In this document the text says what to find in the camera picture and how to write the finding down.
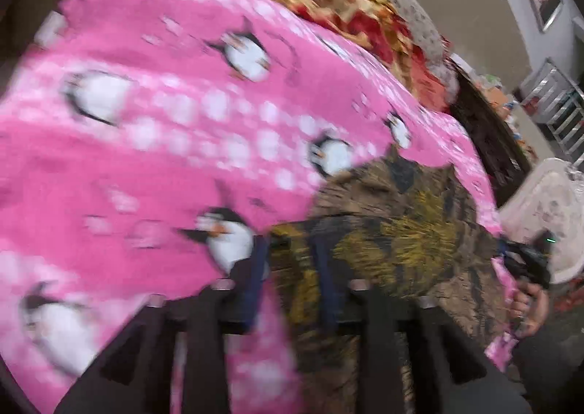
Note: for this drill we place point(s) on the brown floral dress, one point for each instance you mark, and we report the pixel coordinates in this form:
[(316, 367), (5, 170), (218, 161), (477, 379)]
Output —
[(410, 240)]

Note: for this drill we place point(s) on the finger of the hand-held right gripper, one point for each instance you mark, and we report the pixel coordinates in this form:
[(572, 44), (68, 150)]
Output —
[(505, 256)]

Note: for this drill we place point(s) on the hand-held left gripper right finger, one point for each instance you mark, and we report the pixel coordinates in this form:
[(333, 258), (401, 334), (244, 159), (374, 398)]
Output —
[(331, 291)]

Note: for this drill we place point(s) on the person's right hand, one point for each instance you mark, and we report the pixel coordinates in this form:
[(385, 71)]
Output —
[(531, 309)]

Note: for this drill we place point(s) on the red and yellow floral quilt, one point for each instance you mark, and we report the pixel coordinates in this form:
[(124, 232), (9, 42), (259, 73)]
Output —
[(346, 3)]

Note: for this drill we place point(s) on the white upholstered chair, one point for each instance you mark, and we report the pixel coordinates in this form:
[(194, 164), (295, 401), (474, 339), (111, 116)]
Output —
[(543, 195)]

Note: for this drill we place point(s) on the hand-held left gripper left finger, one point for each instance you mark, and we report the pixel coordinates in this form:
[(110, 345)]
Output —
[(253, 286)]

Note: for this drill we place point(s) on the pink penguin blanket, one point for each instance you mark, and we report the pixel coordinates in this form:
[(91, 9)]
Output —
[(159, 158)]

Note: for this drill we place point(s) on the metal rack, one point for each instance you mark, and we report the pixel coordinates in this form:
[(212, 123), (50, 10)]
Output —
[(561, 113)]

